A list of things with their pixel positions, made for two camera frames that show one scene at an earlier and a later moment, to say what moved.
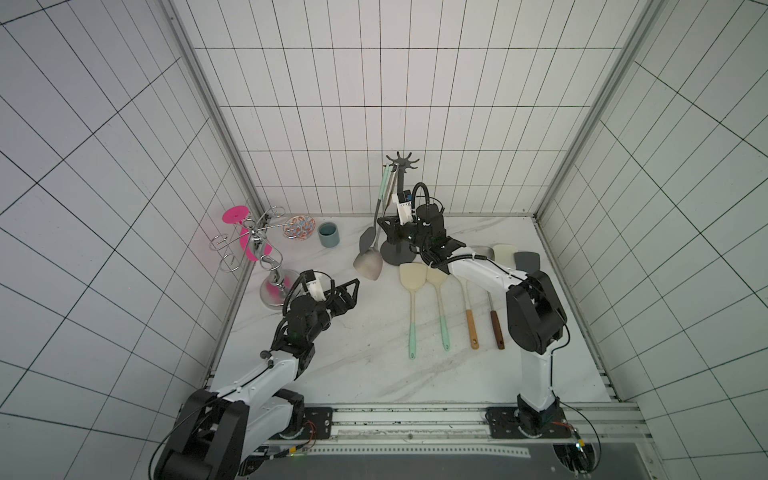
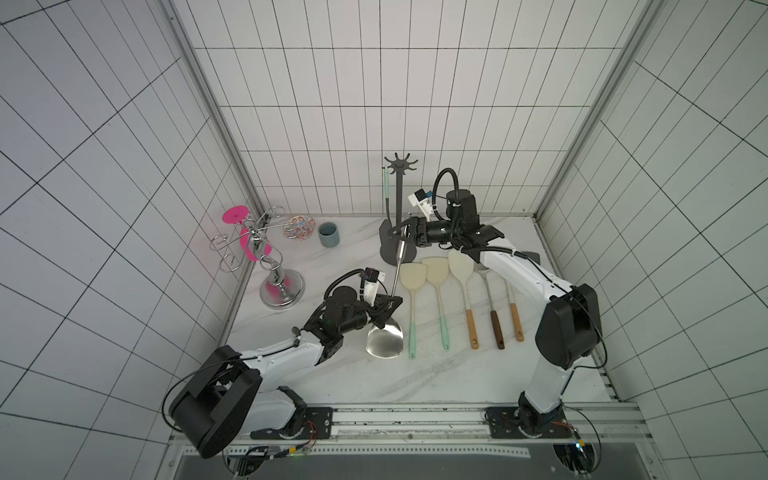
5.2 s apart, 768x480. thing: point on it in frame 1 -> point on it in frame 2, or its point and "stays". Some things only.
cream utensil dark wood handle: [488, 252] stays
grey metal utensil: [370, 262] -> [387, 340]
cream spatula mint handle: [437, 277] stays
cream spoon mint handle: [413, 275] stays
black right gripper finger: [392, 224] -> [418, 225]
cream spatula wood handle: [469, 313] stays
